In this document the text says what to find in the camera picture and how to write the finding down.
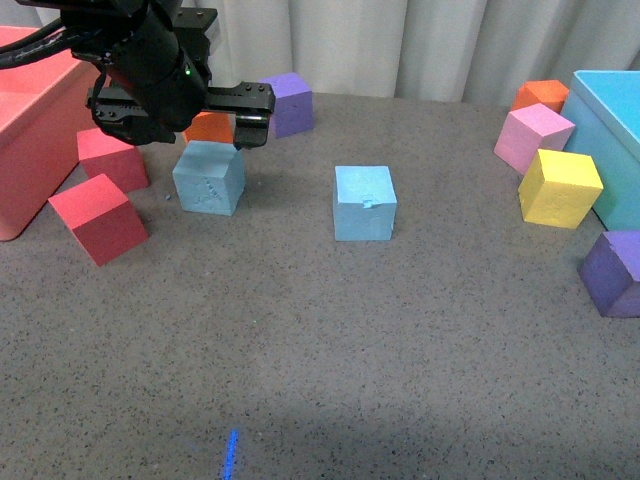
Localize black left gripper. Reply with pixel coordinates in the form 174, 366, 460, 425
59, 1, 275, 150

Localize light blue cube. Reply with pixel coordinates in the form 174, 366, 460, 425
172, 140, 246, 216
333, 166, 397, 241

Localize orange foam cube left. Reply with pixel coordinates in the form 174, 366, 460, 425
182, 112, 233, 144

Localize orange foam cube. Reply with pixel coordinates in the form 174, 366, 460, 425
510, 79, 569, 113
182, 112, 233, 144

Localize red foam cube rear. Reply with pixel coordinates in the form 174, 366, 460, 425
76, 128, 149, 193

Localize red foam cube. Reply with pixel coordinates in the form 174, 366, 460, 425
48, 174, 149, 266
76, 128, 149, 193

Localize purple foam cube back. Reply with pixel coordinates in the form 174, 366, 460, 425
260, 72, 314, 138

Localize red foam cube front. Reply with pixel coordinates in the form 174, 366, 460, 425
48, 174, 149, 266

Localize red plastic bin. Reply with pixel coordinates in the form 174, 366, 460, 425
1, 52, 97, 241

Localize grey curtain backdrop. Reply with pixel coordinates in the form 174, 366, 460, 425
210, 1, 639, 106

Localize pink foam cube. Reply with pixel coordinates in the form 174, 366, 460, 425
494, 103, 575, 175

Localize orange foam cube right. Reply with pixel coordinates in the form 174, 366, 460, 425
510, 79, 569, 113

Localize yellow foam cube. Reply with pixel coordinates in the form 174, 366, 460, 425
518, 149, 603, 229

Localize light blue plastic bin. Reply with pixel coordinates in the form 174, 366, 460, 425
561, 70, 639, 230

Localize dark purple foam cube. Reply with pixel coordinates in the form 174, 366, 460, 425
579, 230, 639, 318

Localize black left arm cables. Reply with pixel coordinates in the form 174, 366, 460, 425
0, 19, 81, 71

